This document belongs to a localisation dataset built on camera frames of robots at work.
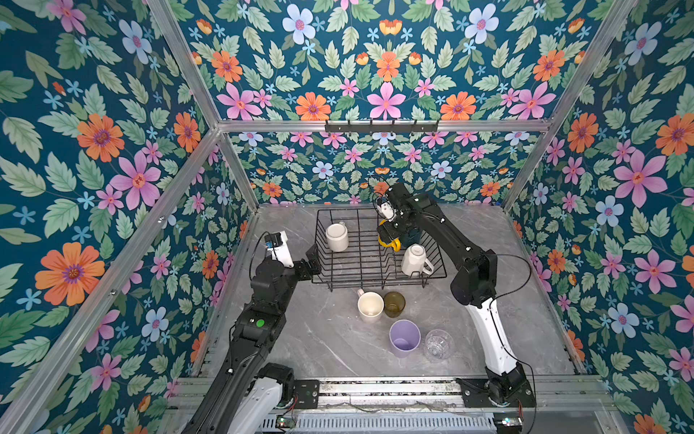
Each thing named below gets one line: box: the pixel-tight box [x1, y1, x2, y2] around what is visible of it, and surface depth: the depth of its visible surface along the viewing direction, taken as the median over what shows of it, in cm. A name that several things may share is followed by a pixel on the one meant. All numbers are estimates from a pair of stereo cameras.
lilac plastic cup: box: [388, 319, 423, 359], surface depth 76 cm
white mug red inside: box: [325, 220, 350, 253], surface depth 101 cm
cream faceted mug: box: [401, 243, 435, 277], surface depth 91 cm
